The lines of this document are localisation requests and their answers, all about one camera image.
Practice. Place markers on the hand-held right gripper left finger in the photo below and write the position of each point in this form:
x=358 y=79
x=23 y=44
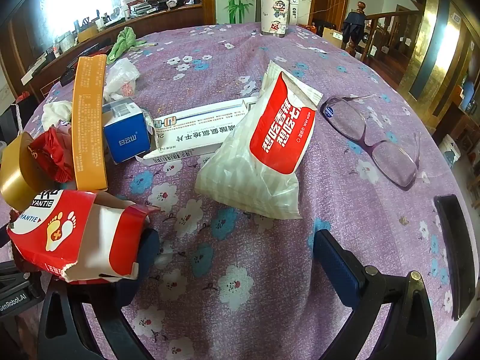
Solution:
x=148 y=255

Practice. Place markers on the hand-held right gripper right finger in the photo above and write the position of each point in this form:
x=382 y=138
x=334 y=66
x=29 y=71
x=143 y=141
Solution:
x=337 y=266

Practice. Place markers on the red footprint print box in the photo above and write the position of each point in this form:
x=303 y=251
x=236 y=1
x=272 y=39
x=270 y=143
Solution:
x=93 y=232

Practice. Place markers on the small blue box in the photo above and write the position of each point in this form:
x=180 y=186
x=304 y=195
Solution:
x=125 y=137

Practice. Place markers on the long white medicine box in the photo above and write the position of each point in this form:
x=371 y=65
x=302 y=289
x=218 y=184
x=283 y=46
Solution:
x=195 y=131

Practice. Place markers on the red white wet wipe packet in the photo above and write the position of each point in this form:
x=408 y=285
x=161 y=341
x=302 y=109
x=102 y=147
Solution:
x=270 y=138

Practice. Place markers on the long orange box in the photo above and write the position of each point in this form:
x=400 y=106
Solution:
x=88 y=120

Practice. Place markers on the gold tape roll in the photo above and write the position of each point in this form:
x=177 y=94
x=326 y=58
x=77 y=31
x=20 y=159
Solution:
x=17 y=180

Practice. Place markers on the black rectangular object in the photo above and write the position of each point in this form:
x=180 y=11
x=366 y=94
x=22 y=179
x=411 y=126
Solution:
x=455 y=255

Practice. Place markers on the purple eyeglasses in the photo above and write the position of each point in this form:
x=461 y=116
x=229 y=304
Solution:
x=362 y=129

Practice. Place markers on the red crumpled wrapper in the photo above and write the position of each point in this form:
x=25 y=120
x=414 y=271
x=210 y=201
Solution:
x=52 y=153

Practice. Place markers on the white bucket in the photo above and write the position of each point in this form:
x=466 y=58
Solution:
x=450 y=152

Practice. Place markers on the clear plastic bag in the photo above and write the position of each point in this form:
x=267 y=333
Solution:
x=120 y=75

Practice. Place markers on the purple floral tablecloth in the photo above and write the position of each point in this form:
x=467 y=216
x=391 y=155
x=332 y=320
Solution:
x=337 y=63

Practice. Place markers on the green cloth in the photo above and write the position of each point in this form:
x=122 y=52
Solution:
x=123 y=43

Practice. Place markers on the black pouch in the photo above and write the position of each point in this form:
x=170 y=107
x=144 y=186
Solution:
x=84 y=50

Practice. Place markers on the wooden counter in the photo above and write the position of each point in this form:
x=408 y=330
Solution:
x=150 y=22

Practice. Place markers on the wooden stair banister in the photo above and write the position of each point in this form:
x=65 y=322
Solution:
x=378 y=26

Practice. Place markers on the white cartoon tumbler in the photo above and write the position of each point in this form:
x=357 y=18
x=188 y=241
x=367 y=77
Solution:
x=275 y=7

